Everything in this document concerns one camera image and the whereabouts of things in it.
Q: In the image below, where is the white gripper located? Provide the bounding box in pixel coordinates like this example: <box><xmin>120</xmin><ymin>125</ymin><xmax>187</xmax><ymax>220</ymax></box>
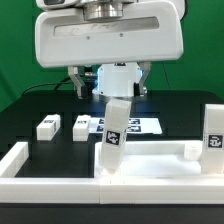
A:
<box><xmin>35</xmin><ymin>0</ymin><xmax>184</xmax><ymax>98</ymax></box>

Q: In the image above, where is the white square desk top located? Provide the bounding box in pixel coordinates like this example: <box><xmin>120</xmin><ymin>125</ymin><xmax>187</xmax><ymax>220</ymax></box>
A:
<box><xmin>94</xmin><ymin>140</ymin><xmax>212</xmax><ymax>178</ymax></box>

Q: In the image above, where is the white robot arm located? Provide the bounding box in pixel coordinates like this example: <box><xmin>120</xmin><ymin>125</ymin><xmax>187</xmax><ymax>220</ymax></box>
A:
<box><xmin>35</xmin><ymin>0</ymin><xmax>187</xmax><ymax>97</ymax></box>

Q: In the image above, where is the fiducial marker sheet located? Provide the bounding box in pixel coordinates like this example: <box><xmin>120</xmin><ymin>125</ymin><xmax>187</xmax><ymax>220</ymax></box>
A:
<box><xmin>89</xmin><ymin>117</ymin><xmax>162</xmax><ymax>134</ymax></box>

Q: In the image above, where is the white U-shaped obstacle fence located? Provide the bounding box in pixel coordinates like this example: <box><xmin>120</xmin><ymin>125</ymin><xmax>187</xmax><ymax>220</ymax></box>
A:
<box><xmin>0</xmin><ymin>142</ymin><xmax>224</xmax><ymax>204</ymax></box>

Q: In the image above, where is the black cable on table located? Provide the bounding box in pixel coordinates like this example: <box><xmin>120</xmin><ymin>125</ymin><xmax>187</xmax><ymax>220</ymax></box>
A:
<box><xmin>21</xmin><ymin>77</ymin><xmax>75</xmax><ymax>98</ymax></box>

